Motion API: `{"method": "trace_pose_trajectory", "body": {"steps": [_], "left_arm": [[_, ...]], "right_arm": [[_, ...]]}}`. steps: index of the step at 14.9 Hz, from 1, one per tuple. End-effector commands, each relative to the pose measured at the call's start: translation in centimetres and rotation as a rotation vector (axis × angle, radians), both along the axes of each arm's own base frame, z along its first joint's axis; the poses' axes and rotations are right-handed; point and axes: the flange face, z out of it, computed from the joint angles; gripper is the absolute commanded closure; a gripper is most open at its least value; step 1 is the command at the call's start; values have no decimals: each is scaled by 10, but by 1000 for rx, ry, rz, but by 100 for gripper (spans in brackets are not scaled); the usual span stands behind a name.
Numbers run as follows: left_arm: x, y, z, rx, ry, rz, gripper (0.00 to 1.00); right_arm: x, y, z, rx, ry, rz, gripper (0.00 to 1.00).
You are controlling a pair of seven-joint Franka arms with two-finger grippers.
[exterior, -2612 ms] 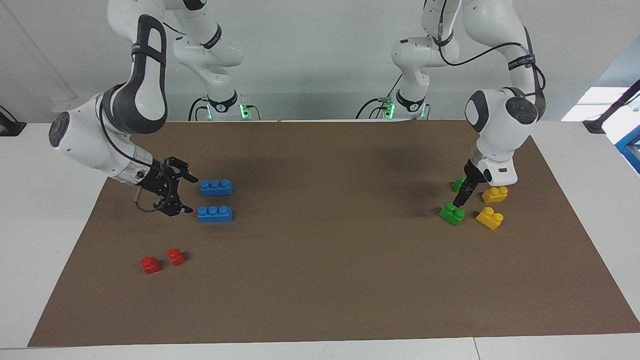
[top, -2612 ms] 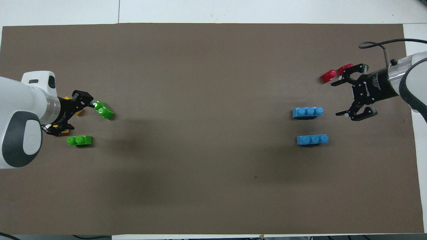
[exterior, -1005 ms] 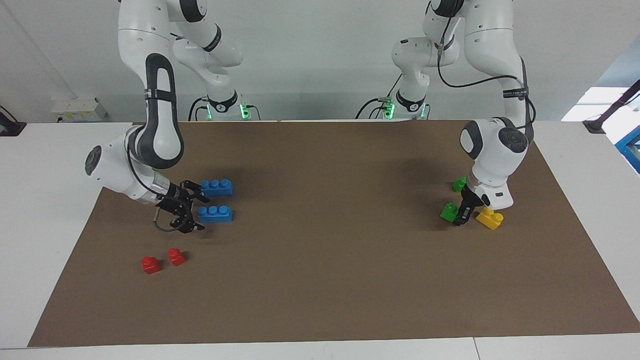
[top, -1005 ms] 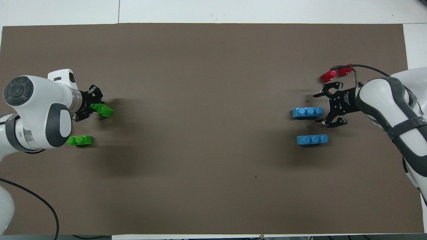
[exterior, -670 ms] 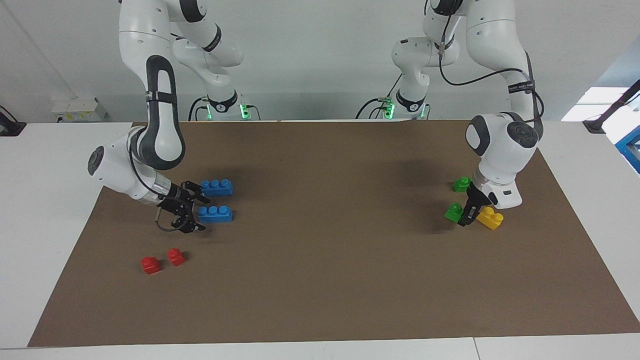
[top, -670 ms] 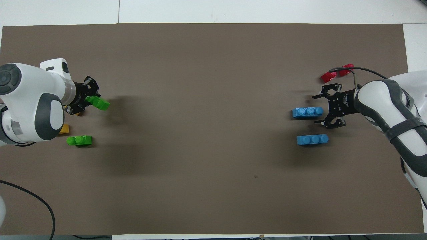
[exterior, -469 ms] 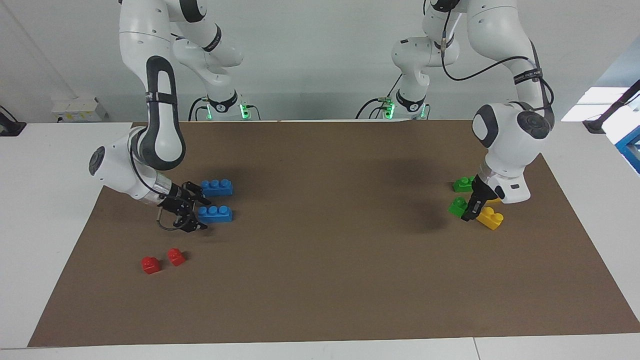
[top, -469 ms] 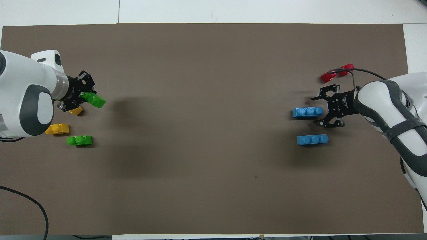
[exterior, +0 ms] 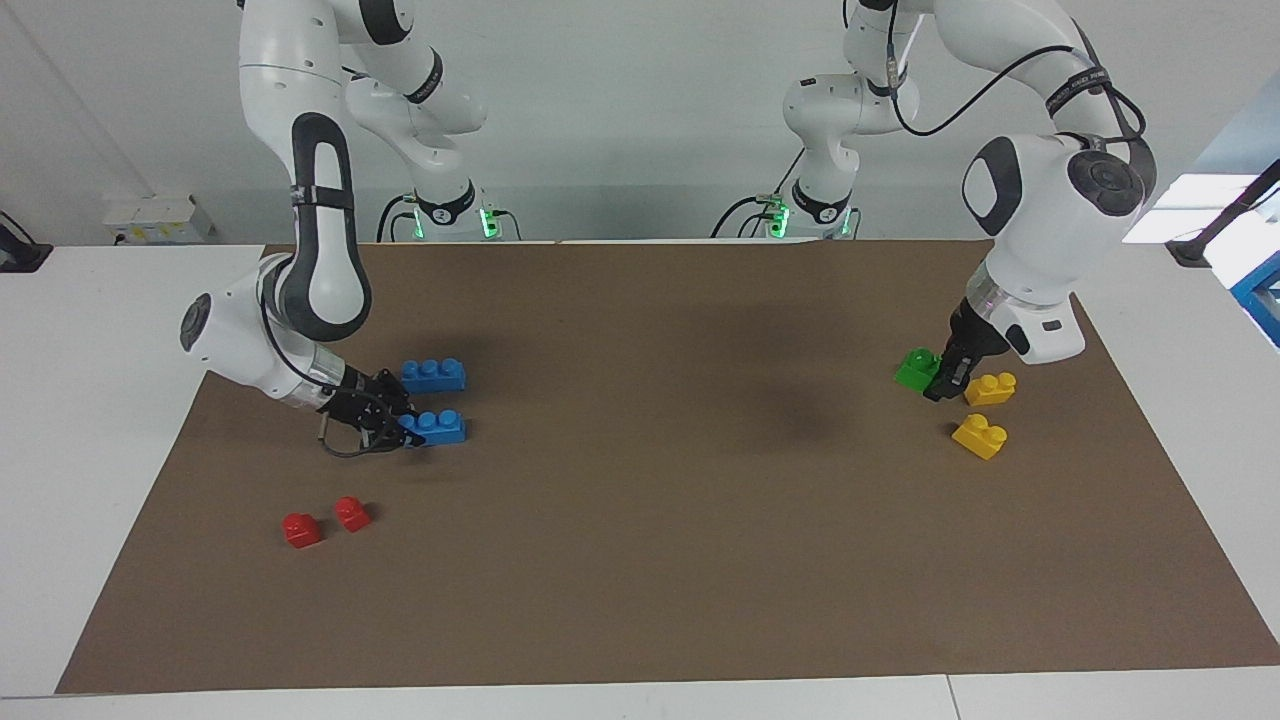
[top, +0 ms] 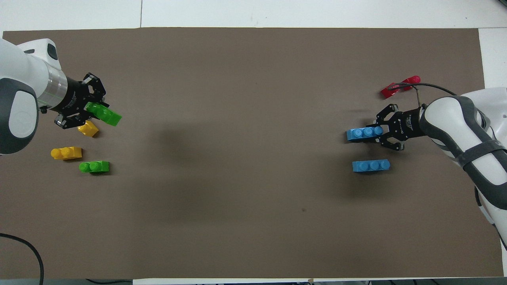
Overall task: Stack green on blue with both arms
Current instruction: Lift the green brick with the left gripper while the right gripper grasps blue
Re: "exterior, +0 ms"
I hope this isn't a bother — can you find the black stand base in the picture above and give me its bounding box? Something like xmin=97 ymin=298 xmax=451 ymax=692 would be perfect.
xmin=0 ymin=210 xmax=53 ymax=274

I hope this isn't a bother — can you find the green two-stud toy brick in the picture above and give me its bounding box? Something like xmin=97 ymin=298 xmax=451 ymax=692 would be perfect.
xmin=894 ymin=347 xmax=946 ymax=394

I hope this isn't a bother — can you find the blue crate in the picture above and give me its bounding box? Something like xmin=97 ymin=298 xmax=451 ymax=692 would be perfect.
xmin=1228 ymin=248 xmax=1280 ymax=349

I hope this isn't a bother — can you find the blue three-stud toy brick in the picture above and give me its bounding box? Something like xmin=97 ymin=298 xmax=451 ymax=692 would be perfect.
xmin=400 ymin=357 xmax=468 ymax=394
xmin=400 ymin=409 xmax=468 ymax=447

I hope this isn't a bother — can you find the black arm base cable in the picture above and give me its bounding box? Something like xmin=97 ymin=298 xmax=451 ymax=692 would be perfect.
xmin=376 ymin=192 xmax=421 ymax=243
xmin=710 ymin=148 xmax=807 ymax=241

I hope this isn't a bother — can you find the black pole stand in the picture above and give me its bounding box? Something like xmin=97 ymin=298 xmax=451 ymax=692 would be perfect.
xmin=1165 ymin=158 xmax=1280 ymax=268

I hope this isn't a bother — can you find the white wall outlet box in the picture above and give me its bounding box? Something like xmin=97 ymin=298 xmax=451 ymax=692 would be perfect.
xmin=103 ymin=193 xmax=217 ymax=247

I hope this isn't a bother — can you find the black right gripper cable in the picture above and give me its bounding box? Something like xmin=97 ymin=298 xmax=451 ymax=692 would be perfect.
xmin=260 ymin=285 xmax=406 ymax=461

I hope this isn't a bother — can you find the black right arm base cable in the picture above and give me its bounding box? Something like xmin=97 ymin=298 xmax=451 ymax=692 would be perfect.
xmin=376 ymin=192 xmax=421 ymax=243

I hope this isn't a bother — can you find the yellow two-stud toy brick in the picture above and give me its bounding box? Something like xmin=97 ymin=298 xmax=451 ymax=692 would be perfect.
xmin=950 ymin=413 xmax=1009 ymax=461
xmin=964 ymin=371 xmax=1018 ymax=407

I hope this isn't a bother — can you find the black left arm base cable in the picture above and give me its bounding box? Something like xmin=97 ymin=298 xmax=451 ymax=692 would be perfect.
xmin=710 ymin=148 xmax=807 ymax=241

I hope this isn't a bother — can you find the brown table mat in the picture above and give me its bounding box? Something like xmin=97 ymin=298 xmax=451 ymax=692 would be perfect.
xmin=55 ymin=240 xmax=1280 ymax=696

